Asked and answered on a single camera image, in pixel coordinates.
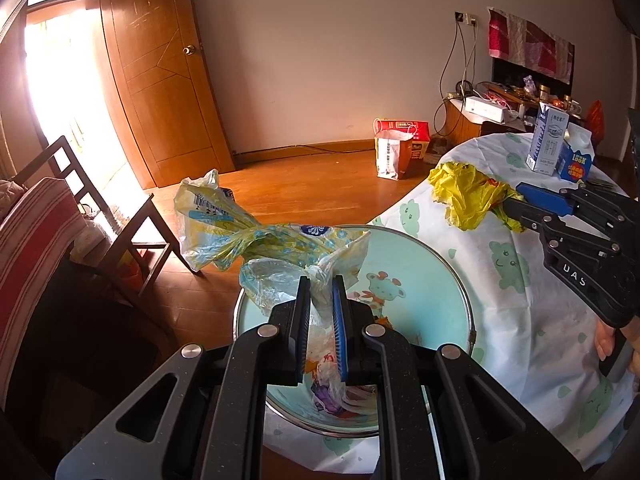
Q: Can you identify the yellow plastic bag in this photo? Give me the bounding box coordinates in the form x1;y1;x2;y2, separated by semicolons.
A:
428;161;526;233

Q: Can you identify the person's right hand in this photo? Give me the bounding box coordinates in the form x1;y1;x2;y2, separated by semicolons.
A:
595;317;640;396

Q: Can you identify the white power cable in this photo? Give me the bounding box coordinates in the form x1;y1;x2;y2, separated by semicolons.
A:
462;24;481;96

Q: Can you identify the blue gable-top drink carton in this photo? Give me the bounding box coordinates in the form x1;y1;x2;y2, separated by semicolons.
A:
557;127;596;183

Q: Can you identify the black power cable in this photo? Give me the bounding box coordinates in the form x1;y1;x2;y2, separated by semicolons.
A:
432;22;460;131

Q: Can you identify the wooden television cabinet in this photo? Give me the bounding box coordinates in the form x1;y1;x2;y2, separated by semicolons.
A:
440;96;531;148

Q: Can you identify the beige quilted cloth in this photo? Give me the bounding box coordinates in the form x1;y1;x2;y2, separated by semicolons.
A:
0;180;28;206

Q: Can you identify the purple plastic bag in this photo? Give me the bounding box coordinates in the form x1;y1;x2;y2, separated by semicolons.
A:
312;379;347;412

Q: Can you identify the white paper shopping bag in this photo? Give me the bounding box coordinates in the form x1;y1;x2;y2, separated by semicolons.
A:
374;119;416;181

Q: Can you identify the red plastic bag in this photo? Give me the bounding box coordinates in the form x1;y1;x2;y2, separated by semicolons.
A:
586;100;605;141

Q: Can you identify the white flat box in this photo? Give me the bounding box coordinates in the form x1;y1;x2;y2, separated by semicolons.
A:
465;97;507;123

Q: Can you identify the green cartoon print waste bin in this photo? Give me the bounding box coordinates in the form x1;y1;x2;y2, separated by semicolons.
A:
234;224;476;436

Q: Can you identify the white tablecloth with green figures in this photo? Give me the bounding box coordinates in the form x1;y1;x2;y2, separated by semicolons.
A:
262;132;636;466

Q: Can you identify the wooden door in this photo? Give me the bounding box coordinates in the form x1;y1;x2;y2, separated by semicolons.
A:
100;0;236;188

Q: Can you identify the red pink television cover cloth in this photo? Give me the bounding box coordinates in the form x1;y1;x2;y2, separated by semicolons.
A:
487;7;576;83

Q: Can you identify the red gift box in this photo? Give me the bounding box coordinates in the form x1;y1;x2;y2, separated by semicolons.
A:
380;119;431;161

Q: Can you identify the clear yellow blue patterned bag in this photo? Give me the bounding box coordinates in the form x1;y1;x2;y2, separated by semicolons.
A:
173;169;372;361

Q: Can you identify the dark wooden chair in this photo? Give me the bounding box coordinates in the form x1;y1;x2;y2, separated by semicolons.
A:
12;135;181;301

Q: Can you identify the black television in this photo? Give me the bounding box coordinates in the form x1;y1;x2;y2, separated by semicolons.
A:
491;57;531;86

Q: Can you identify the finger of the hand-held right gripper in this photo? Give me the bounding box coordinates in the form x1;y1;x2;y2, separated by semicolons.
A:
515;182;640;233
500;200;621;261

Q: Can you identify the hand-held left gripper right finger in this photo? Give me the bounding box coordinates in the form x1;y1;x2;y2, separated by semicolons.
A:
331;275;583;480

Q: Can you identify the red white striped cloth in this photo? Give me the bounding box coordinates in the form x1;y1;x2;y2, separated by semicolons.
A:
0;177;86;406

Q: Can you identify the white milk carton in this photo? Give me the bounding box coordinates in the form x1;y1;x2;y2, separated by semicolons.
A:
525;101;571;177

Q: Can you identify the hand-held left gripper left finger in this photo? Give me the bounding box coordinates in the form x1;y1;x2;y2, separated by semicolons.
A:
55;276;312;480

